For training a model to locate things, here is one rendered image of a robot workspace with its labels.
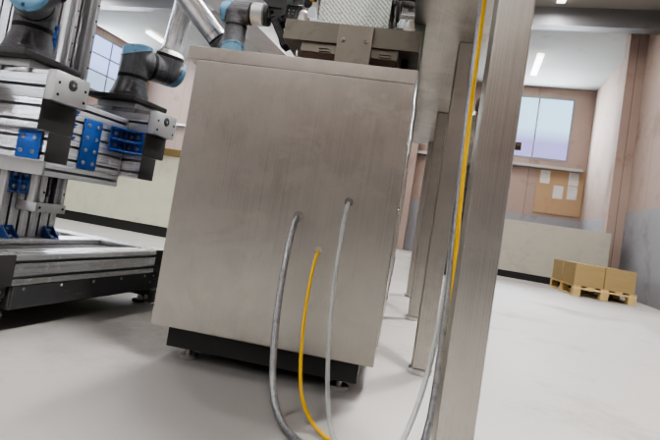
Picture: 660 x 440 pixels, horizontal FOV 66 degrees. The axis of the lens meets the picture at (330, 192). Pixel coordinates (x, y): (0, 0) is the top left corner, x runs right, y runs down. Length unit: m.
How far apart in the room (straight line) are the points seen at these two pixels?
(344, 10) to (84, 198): 4.86
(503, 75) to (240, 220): 0.83
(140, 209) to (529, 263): 5.81
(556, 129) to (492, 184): 12.31
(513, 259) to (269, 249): 7.36
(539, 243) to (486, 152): 7.77
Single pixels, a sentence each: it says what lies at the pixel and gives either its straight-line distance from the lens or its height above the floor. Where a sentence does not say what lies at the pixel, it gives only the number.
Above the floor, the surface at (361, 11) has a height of 1.16.
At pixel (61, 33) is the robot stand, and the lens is 2.12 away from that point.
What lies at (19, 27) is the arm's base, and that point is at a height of 0.89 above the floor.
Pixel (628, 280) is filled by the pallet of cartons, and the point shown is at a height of 0.30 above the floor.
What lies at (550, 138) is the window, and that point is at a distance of 13.10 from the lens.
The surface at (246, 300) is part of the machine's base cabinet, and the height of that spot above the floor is 0.21.
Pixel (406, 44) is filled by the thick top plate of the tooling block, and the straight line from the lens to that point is 1.51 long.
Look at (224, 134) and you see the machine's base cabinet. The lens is 1.47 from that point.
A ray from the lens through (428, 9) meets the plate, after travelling 1.66.
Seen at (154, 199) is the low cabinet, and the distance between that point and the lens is 5.71.
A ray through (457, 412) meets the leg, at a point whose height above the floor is 0.19.
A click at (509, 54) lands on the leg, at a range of 0.92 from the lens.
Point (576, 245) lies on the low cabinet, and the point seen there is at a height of 0.67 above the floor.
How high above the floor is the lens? 0.47
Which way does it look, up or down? 3 degrees up
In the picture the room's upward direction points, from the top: 9 degrees clockwise
